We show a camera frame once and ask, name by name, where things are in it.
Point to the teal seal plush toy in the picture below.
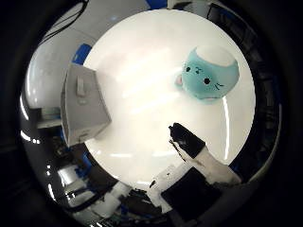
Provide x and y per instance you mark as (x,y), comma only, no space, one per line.
(208,74)

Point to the grey divided container box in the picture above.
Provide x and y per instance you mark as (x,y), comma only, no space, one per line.
(83,107)

